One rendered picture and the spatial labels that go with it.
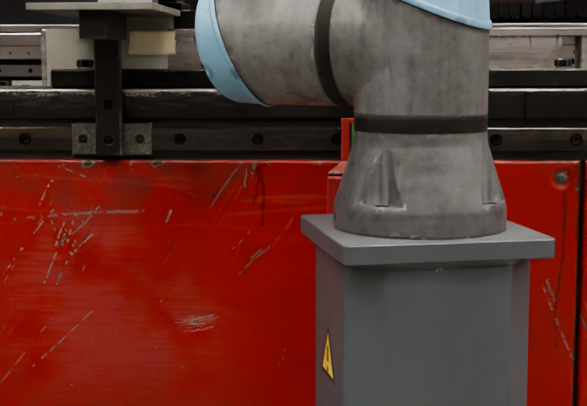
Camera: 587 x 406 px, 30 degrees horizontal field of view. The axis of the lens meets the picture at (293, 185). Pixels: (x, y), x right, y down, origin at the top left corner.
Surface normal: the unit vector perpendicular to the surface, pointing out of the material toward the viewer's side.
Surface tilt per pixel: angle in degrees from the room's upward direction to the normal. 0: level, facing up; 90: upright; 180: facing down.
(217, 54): 103
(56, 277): 90
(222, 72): 118
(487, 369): 90
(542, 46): 90
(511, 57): 90
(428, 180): 73
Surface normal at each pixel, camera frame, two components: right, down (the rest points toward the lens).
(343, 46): -0.48, 0.21
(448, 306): 0.19, 0.11
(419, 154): -0.14, -0.19
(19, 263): -0.04, 0.11
